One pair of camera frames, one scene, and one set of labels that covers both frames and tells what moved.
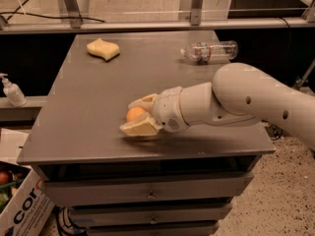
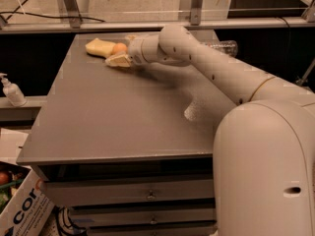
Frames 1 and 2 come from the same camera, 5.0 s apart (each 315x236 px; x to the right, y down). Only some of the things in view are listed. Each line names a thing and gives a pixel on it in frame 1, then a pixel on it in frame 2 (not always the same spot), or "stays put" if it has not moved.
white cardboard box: (30, 210) stays put
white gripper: (167, 109) to (137, 50)
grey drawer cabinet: (177, 183) stays put
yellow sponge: (102, 48) stays put
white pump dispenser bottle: (13, 91) stays put
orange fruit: (134, 112) to (120, 48)
